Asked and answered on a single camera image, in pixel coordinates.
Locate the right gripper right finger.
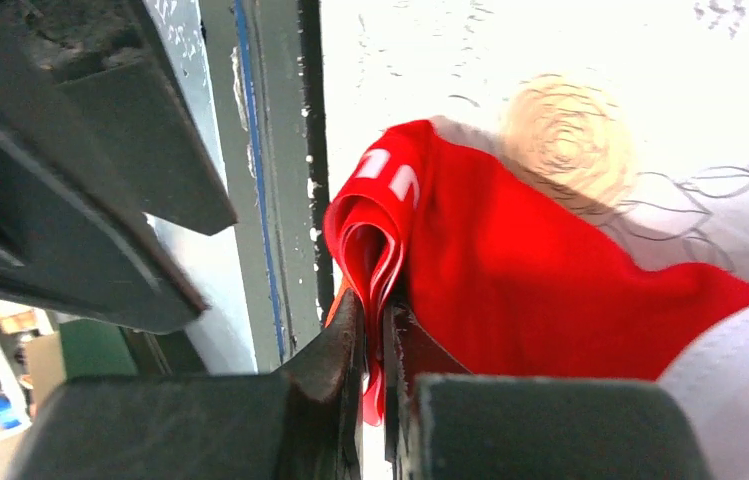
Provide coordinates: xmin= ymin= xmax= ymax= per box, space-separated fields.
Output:
xmin=383 ymin=302 xmax=711 ymax=479

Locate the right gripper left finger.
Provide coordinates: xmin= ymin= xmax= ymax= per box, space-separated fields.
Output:
xmin=7 ymin=290 xmax=364 ymax=479

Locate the red underwear white trim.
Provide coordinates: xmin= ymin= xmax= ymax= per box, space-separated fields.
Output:
xmin=324 ymin=116 xmax=749 ymax=479

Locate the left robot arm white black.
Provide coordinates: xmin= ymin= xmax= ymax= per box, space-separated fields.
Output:
xmin=0 ymin=1 xmax=236 ymax=334

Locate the floral patterned table mat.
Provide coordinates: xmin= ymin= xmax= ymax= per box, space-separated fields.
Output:
xmin=320 ymin=1 xmax=749 ymax=282

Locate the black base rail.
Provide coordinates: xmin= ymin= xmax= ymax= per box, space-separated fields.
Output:
xmin=200 ymin=1 xmax=334 ymax=371

